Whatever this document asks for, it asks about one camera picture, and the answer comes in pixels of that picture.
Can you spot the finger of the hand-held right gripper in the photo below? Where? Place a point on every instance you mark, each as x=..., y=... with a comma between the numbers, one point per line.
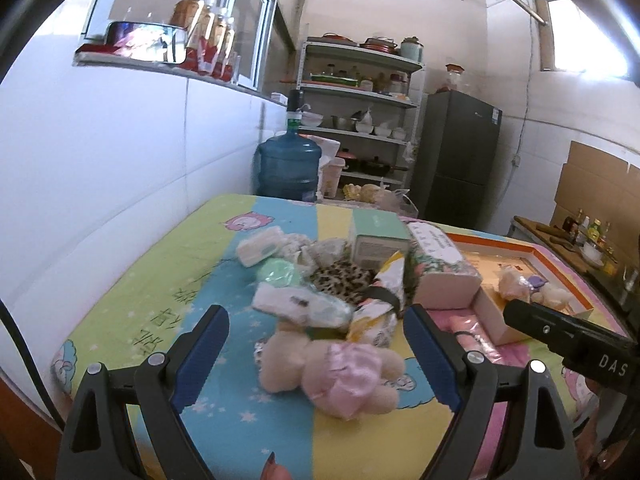
x=540, y=325

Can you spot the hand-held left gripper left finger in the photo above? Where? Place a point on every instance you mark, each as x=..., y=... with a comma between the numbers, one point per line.
x=202, y=355

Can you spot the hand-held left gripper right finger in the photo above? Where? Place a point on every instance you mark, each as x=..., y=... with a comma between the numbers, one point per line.
x=430, y=355

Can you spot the orange rimmed cardboard box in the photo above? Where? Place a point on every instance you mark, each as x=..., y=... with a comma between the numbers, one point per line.
x=500, y=327

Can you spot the yellow packet with black band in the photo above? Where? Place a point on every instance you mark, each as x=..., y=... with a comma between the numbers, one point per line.
x=380, y=300

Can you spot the plush bear with pink dress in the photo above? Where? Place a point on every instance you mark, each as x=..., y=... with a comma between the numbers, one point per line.
x=345, y=375

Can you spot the white and green tissue pack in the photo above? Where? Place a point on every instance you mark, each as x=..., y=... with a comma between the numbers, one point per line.
x=260, y=247
x=295, y=302

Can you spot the green towel roll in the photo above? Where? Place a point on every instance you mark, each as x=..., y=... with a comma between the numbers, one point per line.
x=277, y=272

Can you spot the white plush toy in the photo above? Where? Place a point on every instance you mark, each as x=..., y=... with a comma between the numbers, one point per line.
x=550, y=295

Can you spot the pink plastic bag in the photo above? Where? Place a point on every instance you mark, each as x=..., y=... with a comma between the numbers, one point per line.
x=472, y=337

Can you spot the floral tissue pack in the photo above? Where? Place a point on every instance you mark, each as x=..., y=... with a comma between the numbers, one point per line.
x=440, y=265

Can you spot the wooden counter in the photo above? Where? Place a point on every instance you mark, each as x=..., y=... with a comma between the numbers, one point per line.
x=540, y=232

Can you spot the group of condiment bottles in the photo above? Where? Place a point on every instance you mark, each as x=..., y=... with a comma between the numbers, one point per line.
x=592, y=232

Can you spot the leopard print cloth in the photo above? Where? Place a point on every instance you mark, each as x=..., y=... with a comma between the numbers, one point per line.
x=340, y=282

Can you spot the mint green carton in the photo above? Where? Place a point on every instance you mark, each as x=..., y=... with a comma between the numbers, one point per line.
x=380, y=240

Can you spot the grey patterned cloth bundle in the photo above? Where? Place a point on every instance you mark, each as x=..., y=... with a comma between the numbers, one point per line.
x=320, y=252

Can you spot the brown cardboard sheet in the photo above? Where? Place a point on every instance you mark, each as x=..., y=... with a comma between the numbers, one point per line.
x=595, y=185

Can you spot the clear bag of vegetables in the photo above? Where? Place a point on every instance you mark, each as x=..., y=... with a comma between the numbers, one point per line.
x=375, y=195

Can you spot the dark grey fridge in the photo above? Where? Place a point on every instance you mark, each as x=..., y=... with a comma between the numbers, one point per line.
x=455, y=160

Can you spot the black wok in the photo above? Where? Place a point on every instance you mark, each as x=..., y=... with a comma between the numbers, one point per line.
x=380, y=166

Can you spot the white plastic bucket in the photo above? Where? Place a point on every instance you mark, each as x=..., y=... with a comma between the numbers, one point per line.
x=331, y=177

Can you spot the blue water jug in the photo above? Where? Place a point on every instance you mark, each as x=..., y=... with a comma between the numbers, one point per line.
x=287, y=170

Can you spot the red lidded pot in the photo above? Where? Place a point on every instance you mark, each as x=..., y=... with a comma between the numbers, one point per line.
x=347, y=159

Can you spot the white bowl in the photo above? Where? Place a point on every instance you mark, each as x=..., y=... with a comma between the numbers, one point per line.
x=382, y=131

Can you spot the glass jar with red lid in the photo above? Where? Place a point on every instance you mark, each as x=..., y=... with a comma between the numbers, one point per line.
x=457, y=80

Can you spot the black water pump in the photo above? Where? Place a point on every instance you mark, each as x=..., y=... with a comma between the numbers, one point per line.
x=295, y=105

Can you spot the white metal shelf rack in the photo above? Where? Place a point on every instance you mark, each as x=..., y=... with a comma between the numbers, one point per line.
x=360, y=97

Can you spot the green tray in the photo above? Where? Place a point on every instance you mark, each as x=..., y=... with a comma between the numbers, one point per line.
x=332, y=79

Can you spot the small bright window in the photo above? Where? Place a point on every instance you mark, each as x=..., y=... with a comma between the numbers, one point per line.
x=585, y=35

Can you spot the mint green pot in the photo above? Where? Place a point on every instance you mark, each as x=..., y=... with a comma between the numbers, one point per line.
x=412, y=50

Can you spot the orange drink bottle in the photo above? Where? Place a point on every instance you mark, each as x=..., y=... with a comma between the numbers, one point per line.
x=219, y=42
x=187, y=15
x=206, y=35
x=230, y=50

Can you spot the red lidded pan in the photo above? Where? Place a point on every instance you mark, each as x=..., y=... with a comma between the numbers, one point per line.
x=380, y=44

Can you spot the black smartphone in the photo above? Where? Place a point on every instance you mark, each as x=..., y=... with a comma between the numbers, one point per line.
x=145, y=42

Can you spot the sliding window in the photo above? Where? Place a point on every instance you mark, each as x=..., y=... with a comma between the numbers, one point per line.
x=250, y=15

